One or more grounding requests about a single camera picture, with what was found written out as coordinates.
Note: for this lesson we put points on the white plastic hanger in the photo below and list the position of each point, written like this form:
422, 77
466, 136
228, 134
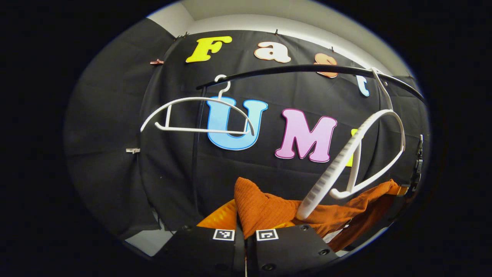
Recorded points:
334, 169
192, 99

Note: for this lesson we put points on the silver cloth clip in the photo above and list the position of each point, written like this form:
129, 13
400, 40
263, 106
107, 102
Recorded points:
132, 150

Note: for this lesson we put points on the black clothes rail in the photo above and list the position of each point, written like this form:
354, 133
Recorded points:
292, 68

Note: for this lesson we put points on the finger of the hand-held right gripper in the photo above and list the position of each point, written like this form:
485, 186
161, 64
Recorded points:
403, 191

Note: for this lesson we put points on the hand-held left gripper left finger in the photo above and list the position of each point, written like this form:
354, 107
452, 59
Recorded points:
200, 250

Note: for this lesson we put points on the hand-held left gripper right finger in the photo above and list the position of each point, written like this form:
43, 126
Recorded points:
292, 250

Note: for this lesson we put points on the copper cloth clip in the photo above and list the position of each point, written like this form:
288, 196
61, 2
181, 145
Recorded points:
157, 61

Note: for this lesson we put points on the black backdrop cloth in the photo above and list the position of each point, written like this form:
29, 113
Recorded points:
115, 134

